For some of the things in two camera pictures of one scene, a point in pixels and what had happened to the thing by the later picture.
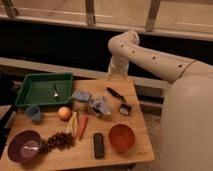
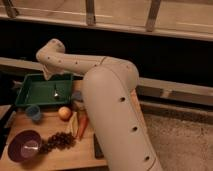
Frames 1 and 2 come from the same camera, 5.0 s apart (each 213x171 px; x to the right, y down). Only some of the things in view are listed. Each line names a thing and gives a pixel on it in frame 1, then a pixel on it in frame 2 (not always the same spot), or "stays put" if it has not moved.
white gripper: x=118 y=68 → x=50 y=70
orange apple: x=64 y=113 stays put
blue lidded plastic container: x=80 y=100 stays put
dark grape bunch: x=58 y=141 stays put
